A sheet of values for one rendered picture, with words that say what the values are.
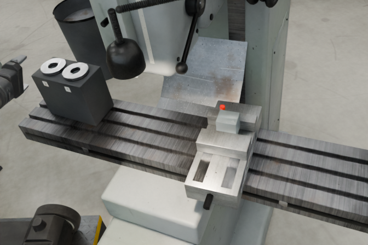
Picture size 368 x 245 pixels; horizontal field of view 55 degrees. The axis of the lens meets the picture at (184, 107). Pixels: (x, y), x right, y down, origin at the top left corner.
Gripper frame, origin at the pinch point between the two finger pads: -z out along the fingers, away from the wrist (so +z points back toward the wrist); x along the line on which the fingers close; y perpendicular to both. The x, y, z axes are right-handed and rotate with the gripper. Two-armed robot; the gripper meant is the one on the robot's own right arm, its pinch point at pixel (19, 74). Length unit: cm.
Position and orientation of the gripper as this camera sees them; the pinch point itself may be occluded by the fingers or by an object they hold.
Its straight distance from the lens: 126.8
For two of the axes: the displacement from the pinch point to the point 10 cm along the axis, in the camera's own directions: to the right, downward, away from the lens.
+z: -1.4, 4.8, -8.7
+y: -9.8, -2.1, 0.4
